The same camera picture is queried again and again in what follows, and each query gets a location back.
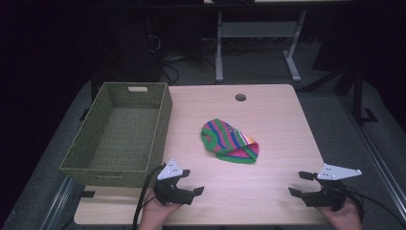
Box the person's right hand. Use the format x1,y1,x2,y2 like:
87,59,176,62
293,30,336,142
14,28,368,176
315,196,364,230

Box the black metal stand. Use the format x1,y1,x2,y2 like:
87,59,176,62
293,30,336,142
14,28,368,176
300,61,379,127

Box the striped multicoloured sock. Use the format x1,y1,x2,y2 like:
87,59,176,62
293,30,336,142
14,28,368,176
200,118,260,166

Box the metal floor rail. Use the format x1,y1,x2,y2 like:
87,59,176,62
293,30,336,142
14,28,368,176
40,175,77,230
338,95,406,222

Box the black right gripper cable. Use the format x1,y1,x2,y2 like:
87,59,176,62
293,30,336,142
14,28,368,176
342,184,406,228

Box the green woven basket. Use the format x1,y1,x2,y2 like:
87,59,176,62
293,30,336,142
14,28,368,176
58,81,173,189

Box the person's left hand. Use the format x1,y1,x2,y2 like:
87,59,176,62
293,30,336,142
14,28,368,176
138,191,184,230

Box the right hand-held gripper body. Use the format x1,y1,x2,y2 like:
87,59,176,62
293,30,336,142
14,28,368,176
301,163,363,212

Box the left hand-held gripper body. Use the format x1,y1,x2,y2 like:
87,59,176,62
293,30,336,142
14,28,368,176
152,158,195,206

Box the grey metal desk frame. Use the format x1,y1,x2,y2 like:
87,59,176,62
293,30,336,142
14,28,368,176
214,9,308,83

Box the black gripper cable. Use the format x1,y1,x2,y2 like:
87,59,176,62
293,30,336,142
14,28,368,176
131,164,168,230
342,184,406,228

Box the tangle of floor cables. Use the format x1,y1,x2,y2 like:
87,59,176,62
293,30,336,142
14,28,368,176
145,30,218,86

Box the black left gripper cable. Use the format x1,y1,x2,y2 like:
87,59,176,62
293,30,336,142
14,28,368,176
131,164,168,230

